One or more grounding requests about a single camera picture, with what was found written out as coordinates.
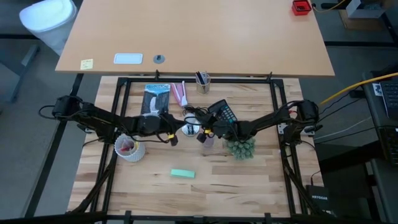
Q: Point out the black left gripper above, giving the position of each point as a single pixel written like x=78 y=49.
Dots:
x=152 y=124

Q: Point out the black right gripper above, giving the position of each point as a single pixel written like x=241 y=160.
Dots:
x=231 y=129

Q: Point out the white light bulb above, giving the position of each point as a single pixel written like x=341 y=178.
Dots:
x=190 y=119

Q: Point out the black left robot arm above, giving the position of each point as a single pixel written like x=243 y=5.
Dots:
x=96 y=119

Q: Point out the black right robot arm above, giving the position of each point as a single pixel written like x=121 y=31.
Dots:
x=276 y=118

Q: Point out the black calculator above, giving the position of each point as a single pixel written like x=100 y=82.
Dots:
x=225 y=112

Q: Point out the Yellowstone park book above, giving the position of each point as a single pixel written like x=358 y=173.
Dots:
x=155 y=99

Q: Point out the succulent in grey patterned pot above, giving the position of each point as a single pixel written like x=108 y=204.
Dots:
x=241 y=148

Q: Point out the lilac pen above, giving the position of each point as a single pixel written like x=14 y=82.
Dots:
x=205 y=77

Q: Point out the pens in holder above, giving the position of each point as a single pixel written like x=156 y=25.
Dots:
x=199 y=77

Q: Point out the mint green stapler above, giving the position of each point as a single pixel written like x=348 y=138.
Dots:
x=183 y=173

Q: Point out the white textured cup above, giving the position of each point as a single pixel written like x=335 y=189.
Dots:
x=130 y=151

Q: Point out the white rectangular plate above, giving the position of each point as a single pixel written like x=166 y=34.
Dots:
x=128 y=58

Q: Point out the light wood desk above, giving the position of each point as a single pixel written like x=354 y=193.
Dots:
x=192 y=34

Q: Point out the yellow sticky note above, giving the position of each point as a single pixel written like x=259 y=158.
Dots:
x=86 y=64

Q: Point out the black Netgear box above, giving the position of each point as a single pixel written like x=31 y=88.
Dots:
x=318 y=197

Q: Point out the red plastic tray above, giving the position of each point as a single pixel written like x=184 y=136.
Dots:
x=301 y=7

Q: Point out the white trash bin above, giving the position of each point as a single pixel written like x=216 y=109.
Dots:
x=49 y=21

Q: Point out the black keyboard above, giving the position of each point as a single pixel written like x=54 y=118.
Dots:
x=390 y=98

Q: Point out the cardboard box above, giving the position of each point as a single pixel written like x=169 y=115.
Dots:
x=367 y=18

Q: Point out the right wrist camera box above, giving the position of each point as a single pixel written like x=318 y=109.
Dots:
x=201 y=138

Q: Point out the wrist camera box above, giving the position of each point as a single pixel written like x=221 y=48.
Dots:
x=201 y=138
x=174 y=140

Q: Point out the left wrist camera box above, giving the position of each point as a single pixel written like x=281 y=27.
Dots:
x=174 y=140

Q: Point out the black aluminium table frame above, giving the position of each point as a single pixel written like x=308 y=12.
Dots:
x=119 y=93

